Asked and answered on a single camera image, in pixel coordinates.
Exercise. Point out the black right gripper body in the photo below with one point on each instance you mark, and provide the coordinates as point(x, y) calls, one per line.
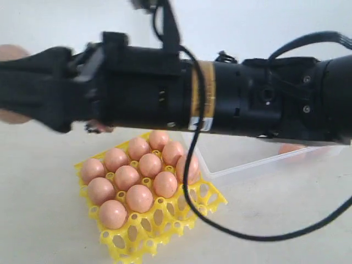
point(126, 86)

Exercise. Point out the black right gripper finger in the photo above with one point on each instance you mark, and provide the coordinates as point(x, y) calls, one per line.
point(55, 104)
point(52, 63)

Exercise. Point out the brown egg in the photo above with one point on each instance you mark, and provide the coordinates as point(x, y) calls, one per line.
point(100, 190)
point(158, 139)
point(150, 165)
point(8, 53)
point(112, 214)
point(92, 168)
point(115, 158)
point(139, 198)
point(172, 152)
point(138, 147)
point(193, 172)
point(287, 148)
point(125, 177)
point(165, 184)

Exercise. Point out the yellow plastic egg tray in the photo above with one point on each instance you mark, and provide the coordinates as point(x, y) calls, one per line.
point(143, 232)

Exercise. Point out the clear plastic container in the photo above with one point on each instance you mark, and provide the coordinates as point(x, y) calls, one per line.
point(225, 160)

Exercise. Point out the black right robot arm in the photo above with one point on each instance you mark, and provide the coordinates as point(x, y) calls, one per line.
point(297, 99)

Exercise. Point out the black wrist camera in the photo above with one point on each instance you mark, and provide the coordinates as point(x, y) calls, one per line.
point(163, 23)

